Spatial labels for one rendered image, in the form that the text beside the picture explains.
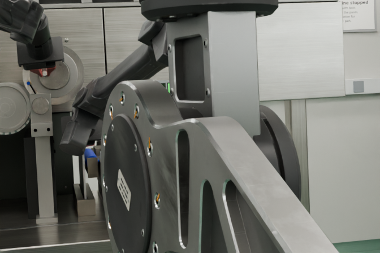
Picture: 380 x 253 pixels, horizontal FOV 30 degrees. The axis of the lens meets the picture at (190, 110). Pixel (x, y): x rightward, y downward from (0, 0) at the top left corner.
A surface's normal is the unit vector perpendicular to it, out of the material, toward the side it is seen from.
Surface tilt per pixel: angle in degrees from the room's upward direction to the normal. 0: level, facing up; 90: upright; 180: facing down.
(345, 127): 90
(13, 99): 90
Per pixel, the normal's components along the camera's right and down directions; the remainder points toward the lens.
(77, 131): 0.47, -0.26
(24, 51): 0.07, -0.52
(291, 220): 0.14, -0.86
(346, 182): 0.20, 0.04
